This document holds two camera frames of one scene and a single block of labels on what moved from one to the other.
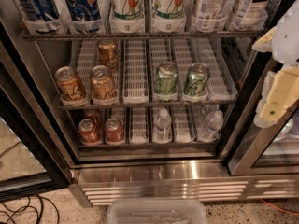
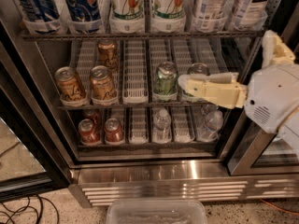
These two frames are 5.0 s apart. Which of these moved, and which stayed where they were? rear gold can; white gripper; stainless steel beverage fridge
Moved: white gripper
Stayed: rear gold can; stainless steel beverage fridge
